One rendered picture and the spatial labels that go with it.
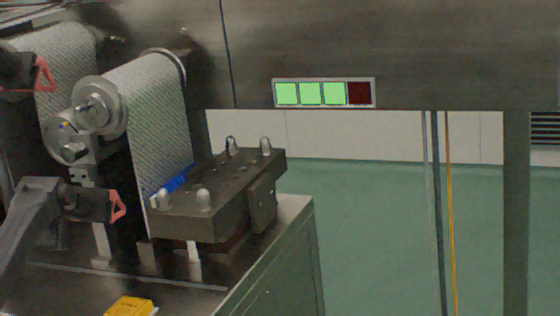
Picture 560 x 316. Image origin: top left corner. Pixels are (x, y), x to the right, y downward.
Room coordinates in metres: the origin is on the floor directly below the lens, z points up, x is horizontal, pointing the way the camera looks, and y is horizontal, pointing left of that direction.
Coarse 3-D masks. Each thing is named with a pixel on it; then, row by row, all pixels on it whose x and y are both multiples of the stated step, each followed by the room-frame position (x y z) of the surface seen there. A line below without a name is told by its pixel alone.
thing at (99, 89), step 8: (80, 88) 1.46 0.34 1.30; (88, 88) 1.45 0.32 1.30; (96, 88) 1.44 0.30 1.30; (104, 88) 1.44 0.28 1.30; (80, 96) 1.47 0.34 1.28; (104, 96) 1.44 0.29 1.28; (112, 96) 1.43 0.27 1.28; (112, 104) 1.43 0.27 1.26; (112, 112) 1.43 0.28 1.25; (120, 112) 1.43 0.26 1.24; (80, 120) 1.47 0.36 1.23; (112, 120) 1.43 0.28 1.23; (88, 128) 1.47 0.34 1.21; (96, 128) 1.46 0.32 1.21; (104, 128) 1.45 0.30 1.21; (112, 128) 1.44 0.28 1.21
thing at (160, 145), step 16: (160, 112) 1.55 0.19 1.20; (176, 112) 1.61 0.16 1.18; (128, 128) 1.44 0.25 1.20; (144, 128) 1.49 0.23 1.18; (160, 128) 1.54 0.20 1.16; (176, 128) 1.60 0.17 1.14; (144, 144) 1.48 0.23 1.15; (160, 144) 1.53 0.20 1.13; (176, 144) 1.59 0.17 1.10; (144, 160) 1.47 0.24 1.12; (160, 160) 1.52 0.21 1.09; (176, 160) 1.58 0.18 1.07; (192, 160) 1.64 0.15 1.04; (144, 176) 1.46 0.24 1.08; (160, 176) 1.51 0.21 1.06; (144, 192) 1.45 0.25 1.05
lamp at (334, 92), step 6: (324, 84) 1.55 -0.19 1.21; (330, 84) 1.55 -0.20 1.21; (336, 84) 1.54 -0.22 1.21; (342, 84) 1.53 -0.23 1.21; (324, 90) 1.55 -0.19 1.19; (330, 90) 1.55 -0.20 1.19; (336, 90) 1.54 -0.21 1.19; (342, 90) 1.53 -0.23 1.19; (324, 96) 1.56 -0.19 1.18; (330, 96) 1.55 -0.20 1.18; (336, 96) 1.54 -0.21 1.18; (342, 96) 1.54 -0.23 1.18; (330, 102) 1.55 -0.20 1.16; (336, 102) 1.54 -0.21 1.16; (342, 102) 1.54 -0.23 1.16
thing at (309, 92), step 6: (300, 84) 1.58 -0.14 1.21; (306, 84) 1.58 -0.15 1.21; (312, 84) 1.57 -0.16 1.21; (318, 84) 1.56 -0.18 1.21; (300, 90) 1.58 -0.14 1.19; (306, 90) 1.58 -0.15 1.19; (312, 90) 1.57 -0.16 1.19; (318, 90) 1.56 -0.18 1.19; (300, 96) 1.58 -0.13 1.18; (306, 96) 1.58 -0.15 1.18; (312, 96) 1.57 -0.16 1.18; (318, 96) 1.56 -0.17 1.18; (306, 102) 1.58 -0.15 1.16; (312, 102) 1.57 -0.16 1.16; (318, 102) 1.56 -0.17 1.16
